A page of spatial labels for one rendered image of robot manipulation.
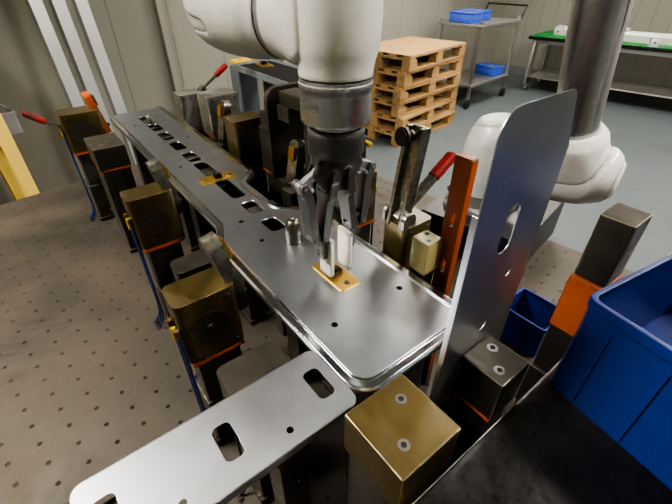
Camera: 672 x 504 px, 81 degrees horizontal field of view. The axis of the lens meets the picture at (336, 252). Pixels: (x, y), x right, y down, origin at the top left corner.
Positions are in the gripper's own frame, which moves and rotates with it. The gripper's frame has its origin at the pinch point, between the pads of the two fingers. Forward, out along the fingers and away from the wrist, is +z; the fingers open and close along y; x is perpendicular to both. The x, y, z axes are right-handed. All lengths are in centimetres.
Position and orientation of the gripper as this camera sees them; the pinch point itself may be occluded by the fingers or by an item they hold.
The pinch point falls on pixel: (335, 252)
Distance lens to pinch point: 62.5
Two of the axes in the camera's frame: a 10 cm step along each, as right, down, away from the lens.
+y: -7.9, 3.6, -5.0
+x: 6.1, 4.6, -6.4
